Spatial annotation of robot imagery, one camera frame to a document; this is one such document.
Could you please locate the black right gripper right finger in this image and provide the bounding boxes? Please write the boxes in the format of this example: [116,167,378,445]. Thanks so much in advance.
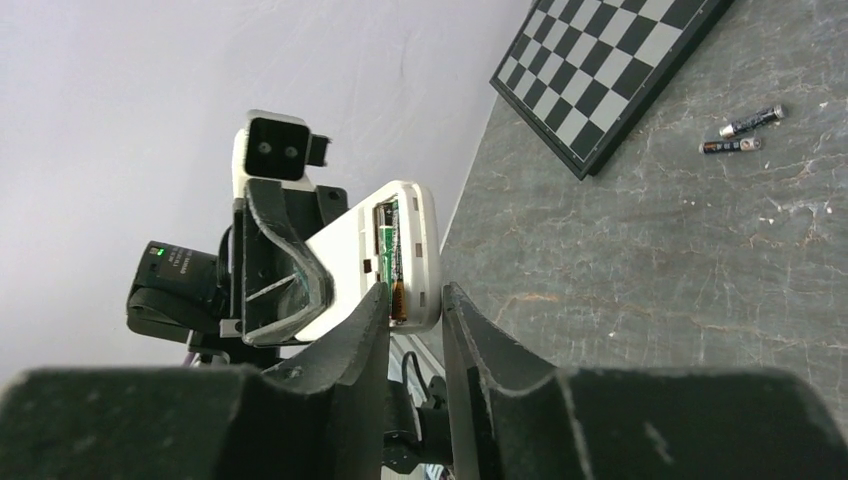
[442,284,847,479]

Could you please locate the white remote with dark buttons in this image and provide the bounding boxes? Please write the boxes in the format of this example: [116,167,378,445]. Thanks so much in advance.
[294,180,442,342]

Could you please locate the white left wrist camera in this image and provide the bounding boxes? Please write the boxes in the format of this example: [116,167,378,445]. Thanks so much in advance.
[231,109,332,199]

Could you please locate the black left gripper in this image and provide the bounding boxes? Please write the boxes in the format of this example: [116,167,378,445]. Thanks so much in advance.
[229,179,348,347]

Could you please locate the black silver battery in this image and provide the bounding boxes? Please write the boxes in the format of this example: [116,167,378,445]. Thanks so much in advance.
[718,104,787,139]

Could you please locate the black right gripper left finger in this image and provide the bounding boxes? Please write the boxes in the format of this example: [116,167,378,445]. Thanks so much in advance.
[1,285,389,479]

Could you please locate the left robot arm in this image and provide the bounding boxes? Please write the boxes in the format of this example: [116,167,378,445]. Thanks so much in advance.
[126,179,349,368]

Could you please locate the black white chessboard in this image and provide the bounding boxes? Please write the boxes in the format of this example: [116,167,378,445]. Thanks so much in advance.
[490,0,731,179]

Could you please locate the black grey battery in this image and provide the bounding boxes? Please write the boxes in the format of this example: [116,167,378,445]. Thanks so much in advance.
[698,137,763,155]

